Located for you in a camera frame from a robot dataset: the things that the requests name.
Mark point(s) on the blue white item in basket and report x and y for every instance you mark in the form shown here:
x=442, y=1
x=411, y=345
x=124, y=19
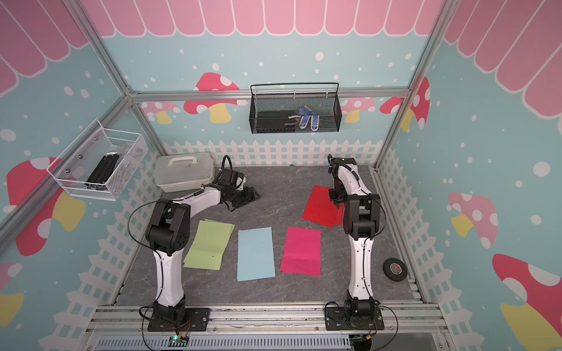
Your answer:
x=307, y=118

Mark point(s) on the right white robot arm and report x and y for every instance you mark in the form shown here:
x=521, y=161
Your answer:
x=360, y=222

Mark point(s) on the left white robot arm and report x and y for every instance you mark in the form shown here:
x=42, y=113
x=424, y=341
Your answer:
x=168, y=234

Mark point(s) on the black box in mesh basket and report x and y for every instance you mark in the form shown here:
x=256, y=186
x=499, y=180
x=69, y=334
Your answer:
x=274, y=122

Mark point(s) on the black mesh wall basket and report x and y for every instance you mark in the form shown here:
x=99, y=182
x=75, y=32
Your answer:
x=323, y=98

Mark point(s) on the black tape roll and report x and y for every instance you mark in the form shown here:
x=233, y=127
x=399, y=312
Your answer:
x=395, y=270

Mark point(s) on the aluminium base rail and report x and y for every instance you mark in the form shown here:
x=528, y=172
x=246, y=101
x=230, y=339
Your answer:
x=291, y=326

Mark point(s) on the green lit circuit board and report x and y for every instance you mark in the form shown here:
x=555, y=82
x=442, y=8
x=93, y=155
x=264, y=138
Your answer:
x=178, y=341

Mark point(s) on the black block in wire basket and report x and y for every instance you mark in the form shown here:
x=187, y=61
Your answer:
x=102, y=172

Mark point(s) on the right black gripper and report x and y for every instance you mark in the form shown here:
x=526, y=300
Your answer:
x=335, y=200

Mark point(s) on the large green paper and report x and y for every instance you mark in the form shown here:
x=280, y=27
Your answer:
x=208, y=247

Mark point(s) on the red paper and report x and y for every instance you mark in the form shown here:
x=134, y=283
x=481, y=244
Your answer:
x=339, y=214
x=319, y=208

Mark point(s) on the white plastic storage box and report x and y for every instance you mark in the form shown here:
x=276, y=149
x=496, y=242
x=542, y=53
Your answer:
x=178, y=173

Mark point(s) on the blue paper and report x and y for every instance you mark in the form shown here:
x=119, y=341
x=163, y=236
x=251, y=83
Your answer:
x=255, y=255

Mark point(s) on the white wire wall basket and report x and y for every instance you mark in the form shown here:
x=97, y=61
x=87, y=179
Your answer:
x=71, y=169

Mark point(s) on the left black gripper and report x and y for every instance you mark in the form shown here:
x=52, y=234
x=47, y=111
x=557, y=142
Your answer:
x=249, y=196

